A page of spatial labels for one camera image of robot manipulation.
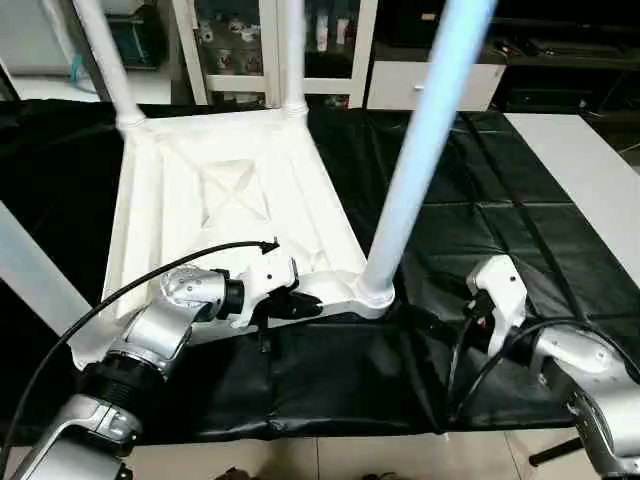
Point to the white plastic table top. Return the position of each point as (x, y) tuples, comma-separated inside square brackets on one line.
[(230, 190)]

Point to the white plastic table leg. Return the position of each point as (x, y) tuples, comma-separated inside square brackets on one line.
[(40, 270), (420, 150), (293, 55), (110, 60)]

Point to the black table mat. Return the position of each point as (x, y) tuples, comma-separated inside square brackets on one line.
[(500, 200)]

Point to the white drawer unit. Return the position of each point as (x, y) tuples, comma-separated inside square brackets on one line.
[(450, 85)]

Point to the white glass door cabinet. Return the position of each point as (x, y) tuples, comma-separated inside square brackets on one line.
[(250, 50)]

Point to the turquoise plastic stand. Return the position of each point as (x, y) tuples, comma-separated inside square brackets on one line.
[(80, 70)]

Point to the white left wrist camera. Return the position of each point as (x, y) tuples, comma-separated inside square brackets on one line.
[(265, 280)]

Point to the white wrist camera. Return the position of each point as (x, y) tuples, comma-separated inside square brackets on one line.
[(500, 290), (265, 280)]

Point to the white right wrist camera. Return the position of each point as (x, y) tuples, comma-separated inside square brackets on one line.
[(500, 290)]

